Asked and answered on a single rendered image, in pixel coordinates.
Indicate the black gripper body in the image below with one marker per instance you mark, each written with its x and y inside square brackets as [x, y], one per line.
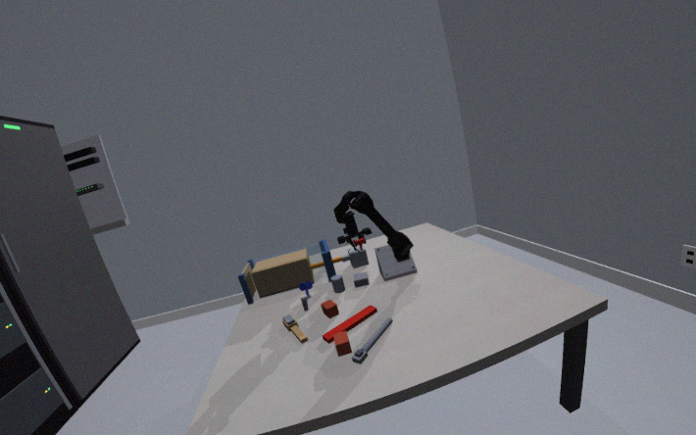
[353, 232]

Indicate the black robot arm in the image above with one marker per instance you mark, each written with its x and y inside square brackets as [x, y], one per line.
[363, 203]

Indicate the grey cylinder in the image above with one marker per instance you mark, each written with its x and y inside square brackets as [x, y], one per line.
[337, 283]

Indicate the reddish-brown block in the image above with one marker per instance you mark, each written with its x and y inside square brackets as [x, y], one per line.
[342, 344]
[330, 309]

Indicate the red flat bar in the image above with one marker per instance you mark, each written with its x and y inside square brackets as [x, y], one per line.
[350, 323]

